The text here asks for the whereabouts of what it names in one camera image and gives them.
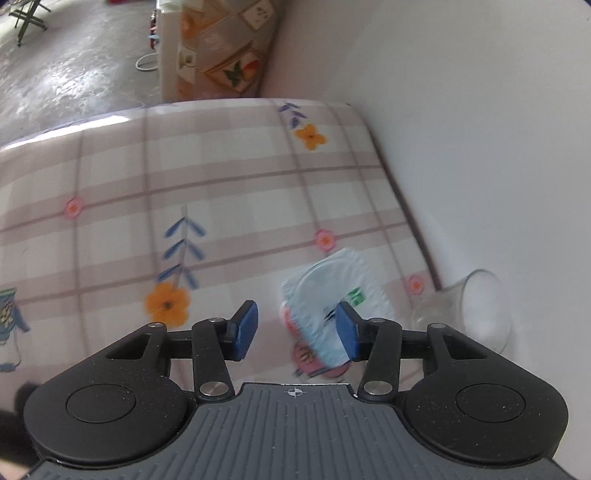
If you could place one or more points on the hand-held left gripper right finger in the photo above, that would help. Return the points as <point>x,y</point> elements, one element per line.
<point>347,330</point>

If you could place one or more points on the clear glass cup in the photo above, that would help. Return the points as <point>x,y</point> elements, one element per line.
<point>485,300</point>

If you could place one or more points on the light blue wipes packet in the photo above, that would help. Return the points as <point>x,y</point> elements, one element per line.
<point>323,286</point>

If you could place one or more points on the patterned patchwork cover cloth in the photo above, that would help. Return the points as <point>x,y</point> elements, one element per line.
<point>221,50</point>

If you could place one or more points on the white cabinet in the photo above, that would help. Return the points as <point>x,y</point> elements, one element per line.
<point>167,55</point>

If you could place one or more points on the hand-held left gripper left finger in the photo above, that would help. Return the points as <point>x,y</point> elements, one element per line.
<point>244,327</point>

